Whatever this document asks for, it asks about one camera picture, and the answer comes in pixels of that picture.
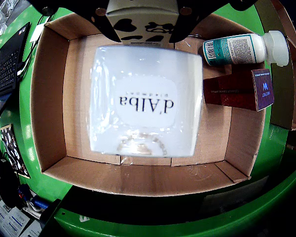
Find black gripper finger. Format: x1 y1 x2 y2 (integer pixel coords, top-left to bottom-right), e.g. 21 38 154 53
169 0 259 44
27 0 123 43

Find cow print hand cream box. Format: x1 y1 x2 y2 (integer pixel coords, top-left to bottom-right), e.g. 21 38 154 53
105 0 181 49

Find dark red box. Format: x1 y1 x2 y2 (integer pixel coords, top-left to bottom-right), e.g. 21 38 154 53
202 68 275 112

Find white d'Alba box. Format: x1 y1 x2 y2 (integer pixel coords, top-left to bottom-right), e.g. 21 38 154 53
88 45 204 158

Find large cardboard tray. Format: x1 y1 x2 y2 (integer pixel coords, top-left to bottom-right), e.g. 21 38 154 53
30 12 266 198

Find blue cylinder item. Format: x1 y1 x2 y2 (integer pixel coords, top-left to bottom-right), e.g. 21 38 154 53
32 196 50 209

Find black box device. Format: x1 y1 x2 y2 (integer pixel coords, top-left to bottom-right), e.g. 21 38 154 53
39 198 62 237

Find white power adapter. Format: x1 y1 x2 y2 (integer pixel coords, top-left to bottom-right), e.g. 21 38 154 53
29 24 44 42

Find white bottle with teal label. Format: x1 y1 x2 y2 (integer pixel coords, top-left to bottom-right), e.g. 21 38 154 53
202 30 290 67

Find black laptop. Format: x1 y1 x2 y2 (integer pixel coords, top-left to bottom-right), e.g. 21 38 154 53
0 21 32 134

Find black white patterned card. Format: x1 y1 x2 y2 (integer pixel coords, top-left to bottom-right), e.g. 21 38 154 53
0 124 31 180

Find black rounded bag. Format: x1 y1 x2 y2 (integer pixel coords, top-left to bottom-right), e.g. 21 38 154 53
0 158 22 210

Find green metal cabinet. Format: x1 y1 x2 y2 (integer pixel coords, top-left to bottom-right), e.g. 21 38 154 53
53 145 296 237

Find printed paper sheets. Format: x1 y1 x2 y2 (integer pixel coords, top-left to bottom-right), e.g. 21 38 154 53
0 199 44 237

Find white laptop cable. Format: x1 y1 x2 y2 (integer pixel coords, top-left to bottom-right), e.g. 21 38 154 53
16 14 45 82

